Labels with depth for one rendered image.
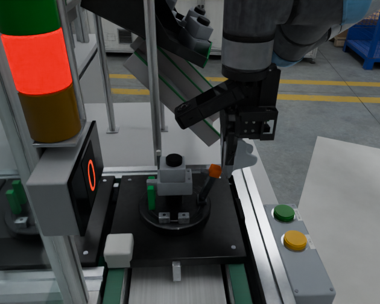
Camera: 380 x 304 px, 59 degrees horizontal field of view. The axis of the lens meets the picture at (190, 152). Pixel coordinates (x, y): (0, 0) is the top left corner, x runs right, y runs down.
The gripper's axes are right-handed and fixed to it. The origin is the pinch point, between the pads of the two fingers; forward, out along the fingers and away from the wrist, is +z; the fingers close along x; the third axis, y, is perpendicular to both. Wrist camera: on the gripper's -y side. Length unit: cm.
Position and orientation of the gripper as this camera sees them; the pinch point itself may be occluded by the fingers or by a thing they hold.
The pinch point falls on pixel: (224, 171)
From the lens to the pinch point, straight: 62.2
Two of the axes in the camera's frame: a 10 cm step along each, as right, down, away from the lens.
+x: -0.5, -5.5, 8.4
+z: 0.0, 8.4, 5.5
